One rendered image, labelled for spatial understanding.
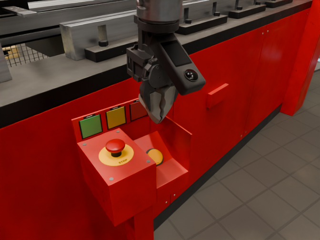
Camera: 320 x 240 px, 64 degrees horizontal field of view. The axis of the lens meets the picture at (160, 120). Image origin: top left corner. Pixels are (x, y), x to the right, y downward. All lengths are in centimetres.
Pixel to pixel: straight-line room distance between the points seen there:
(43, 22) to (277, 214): 138
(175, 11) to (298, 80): 191
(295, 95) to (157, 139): 180
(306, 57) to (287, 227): 125
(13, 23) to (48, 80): 34
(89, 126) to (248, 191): 118
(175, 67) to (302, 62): 187
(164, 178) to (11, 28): 68
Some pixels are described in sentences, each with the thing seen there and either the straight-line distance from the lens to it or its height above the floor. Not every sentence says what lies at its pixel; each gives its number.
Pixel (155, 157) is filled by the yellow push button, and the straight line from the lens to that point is 62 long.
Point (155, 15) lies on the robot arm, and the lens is 43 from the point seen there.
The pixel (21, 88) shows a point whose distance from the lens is 67.
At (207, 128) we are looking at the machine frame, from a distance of 128.
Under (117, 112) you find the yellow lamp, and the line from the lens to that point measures 60.
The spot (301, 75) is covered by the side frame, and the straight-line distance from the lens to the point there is 227.
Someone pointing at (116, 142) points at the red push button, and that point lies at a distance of 53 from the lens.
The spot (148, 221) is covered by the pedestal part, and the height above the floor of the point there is 53.
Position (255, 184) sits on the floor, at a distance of 165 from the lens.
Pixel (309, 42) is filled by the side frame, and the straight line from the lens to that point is 220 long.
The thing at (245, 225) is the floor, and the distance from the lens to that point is 145.
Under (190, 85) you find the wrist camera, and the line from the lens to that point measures 41.
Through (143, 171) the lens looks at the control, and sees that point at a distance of 51.
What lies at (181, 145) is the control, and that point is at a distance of 59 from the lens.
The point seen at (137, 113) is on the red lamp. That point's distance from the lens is 63.
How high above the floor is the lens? 113
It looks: 33 degrees down
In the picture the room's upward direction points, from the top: straight up
